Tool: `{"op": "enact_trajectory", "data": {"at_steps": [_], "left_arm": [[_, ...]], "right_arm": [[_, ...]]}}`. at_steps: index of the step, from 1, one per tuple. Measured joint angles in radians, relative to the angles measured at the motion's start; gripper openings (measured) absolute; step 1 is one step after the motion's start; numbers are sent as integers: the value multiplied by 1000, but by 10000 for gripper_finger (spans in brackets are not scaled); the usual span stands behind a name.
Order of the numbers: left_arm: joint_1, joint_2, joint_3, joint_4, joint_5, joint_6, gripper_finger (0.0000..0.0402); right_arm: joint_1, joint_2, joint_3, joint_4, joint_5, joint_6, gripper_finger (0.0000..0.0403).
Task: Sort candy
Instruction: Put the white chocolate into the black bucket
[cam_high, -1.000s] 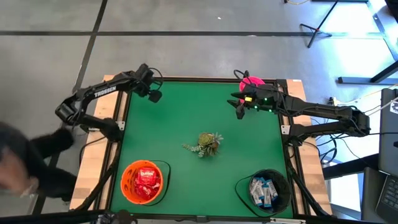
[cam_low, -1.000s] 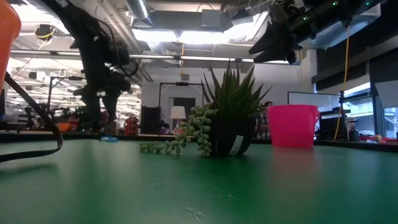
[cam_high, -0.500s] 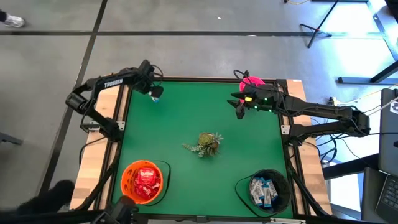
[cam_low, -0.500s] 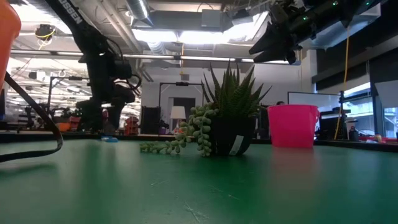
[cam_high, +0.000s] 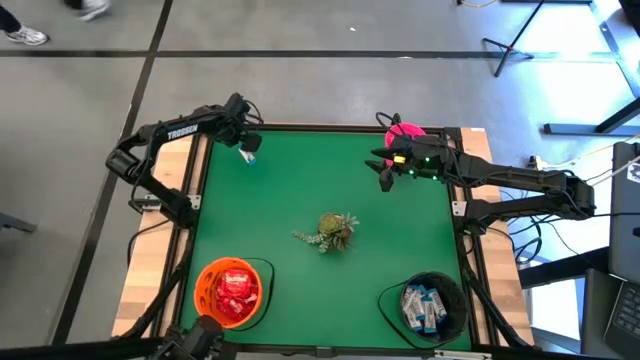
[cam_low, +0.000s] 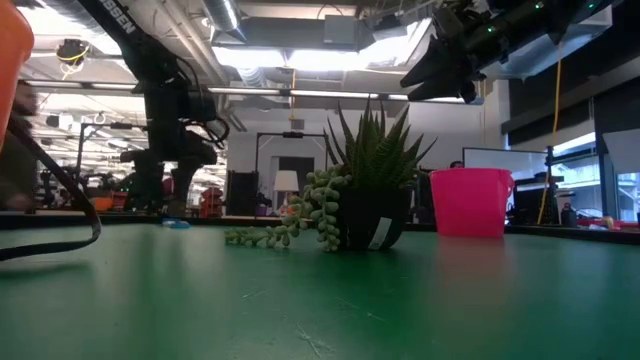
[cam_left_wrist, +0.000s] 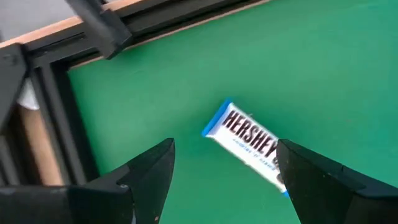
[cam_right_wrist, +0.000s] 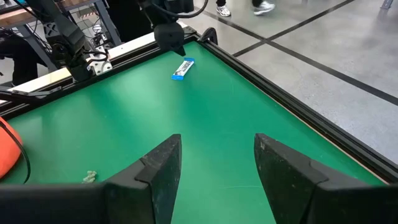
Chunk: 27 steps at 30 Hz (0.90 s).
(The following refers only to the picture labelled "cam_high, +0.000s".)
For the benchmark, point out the grey furniture foot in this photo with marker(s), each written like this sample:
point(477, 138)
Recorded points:
point(17, 222)

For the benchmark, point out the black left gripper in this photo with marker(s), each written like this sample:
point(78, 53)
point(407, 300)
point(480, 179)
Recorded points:
point(231, 122)

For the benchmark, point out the black table edge bracket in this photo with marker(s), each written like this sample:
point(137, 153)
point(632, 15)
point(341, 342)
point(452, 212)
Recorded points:
point(396, 118)

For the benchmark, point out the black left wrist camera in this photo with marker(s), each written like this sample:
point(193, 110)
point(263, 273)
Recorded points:
point(236, 105)

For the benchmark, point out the black tripod stand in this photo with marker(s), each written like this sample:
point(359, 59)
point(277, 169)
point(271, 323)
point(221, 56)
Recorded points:
point(507, 49)

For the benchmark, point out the pink plastic bucket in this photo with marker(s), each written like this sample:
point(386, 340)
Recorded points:
point(400, 131)

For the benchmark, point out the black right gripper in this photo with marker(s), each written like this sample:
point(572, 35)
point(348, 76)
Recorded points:
point(425, 155)

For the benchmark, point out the white power strip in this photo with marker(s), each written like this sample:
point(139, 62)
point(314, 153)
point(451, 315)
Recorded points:
point(536, 163)

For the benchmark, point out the black white computer keyboard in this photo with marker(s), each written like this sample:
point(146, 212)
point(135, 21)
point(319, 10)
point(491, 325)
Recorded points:
point(625, 320)

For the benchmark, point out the green table mat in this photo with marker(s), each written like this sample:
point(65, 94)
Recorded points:
point(300, 280)

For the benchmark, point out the potted artificial succulent plant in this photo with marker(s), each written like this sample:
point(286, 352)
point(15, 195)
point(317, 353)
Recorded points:
point(332, 232)

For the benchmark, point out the grey keyboard tray desk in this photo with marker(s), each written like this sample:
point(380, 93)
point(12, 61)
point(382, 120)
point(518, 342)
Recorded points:
point(592, 310)

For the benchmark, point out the orange pumpkin face bucket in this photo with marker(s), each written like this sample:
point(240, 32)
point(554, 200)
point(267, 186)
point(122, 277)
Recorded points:
point(205, 300)

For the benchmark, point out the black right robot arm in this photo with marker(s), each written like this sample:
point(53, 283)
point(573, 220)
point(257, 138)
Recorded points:
point(525, 185)

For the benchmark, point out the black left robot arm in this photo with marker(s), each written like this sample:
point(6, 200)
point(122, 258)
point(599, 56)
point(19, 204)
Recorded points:
point(150, 145)

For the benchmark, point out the black plastic bucket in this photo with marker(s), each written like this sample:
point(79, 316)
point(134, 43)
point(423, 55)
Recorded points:
point(455, 300)

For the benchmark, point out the grey top desk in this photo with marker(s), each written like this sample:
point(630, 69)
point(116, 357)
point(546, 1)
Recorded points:
point(622, 225)

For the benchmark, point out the black standing desk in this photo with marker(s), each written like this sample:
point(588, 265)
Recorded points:
point(575, 130)

